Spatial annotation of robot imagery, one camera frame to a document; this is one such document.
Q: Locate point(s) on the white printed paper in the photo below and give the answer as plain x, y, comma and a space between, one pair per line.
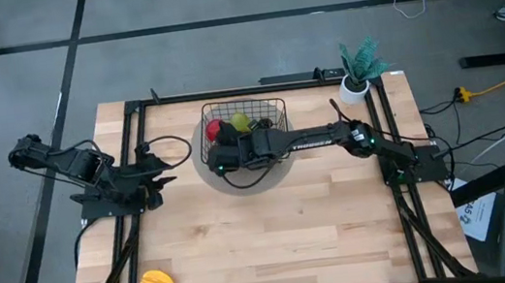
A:
479, 214

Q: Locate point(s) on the dark purple toy eggplant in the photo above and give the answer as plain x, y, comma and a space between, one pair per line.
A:
229, 134

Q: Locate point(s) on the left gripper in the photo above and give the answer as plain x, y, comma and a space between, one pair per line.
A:
149, 174

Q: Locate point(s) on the green toy apple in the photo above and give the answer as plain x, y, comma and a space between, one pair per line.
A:
240, 122

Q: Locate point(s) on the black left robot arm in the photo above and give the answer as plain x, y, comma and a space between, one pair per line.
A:
79, 164

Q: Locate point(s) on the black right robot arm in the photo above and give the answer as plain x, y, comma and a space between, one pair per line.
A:
310, 138

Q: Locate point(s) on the red apple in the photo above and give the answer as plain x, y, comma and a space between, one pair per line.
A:
213, 130

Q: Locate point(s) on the artificial plant white pot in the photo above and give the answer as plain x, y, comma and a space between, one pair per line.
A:
353, 93

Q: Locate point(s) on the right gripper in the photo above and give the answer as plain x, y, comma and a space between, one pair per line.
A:
230, 156

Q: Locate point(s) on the round grey mat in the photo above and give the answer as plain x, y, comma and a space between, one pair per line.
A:
281, 177

